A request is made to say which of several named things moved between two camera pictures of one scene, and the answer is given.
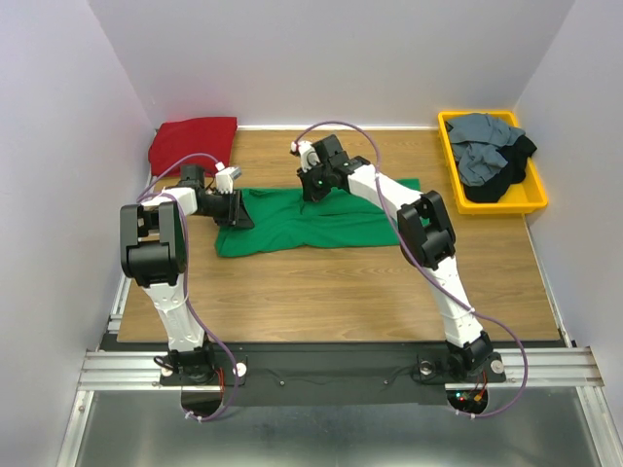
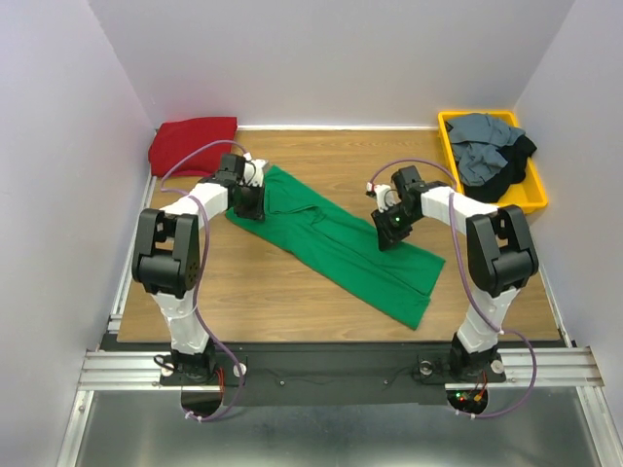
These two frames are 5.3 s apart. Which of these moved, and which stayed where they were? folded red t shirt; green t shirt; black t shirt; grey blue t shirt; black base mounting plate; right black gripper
Moved: right black gripper; green t shirt
Stayed: black base mounting plate; folded red t shirt; grey blue t shirt; black t shirt
